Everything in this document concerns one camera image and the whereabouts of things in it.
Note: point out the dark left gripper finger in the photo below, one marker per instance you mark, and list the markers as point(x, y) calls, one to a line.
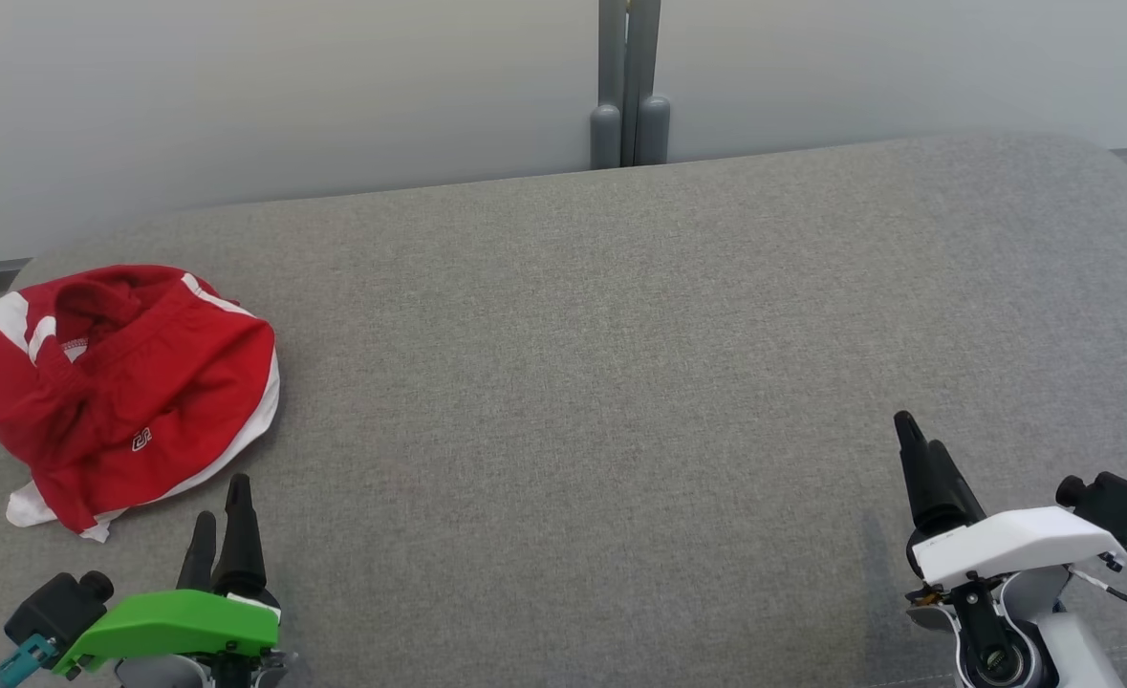
point(200, 554)
point(241, 554)

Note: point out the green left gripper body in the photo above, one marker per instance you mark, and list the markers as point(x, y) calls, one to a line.
point(181, 626)

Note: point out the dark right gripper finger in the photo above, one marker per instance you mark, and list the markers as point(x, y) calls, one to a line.
point(950, 497)
point(914, 468)

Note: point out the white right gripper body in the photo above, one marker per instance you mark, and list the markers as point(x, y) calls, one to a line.
point(1012, 540)

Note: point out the red shorts with white stripes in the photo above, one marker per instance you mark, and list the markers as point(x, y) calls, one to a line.
point(142, 382)

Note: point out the grey fabric sofa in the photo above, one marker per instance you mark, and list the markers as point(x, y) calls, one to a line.
point(620, 382)

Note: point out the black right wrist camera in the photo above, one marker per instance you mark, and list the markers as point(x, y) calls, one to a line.
point(1113, 502)

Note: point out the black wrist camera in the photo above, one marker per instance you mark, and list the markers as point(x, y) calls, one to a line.
point(56, 607)
point(1113, 502)

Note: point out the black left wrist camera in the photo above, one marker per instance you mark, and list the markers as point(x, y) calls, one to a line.
point(56, 607)

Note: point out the grey partition post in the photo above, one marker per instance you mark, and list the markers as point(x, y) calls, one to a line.
point(628, 86)

